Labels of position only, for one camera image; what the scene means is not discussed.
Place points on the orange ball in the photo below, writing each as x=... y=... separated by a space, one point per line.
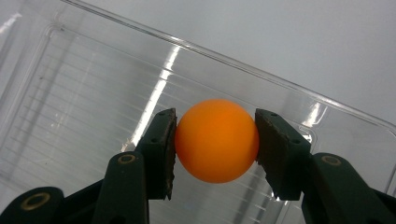
x=218 y=140

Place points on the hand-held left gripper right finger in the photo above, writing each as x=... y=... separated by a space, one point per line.
x=286 y=155

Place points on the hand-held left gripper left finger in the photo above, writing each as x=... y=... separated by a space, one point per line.
x=155 y=149

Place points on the clear plastic tray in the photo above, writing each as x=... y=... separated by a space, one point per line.
x=77 y=109

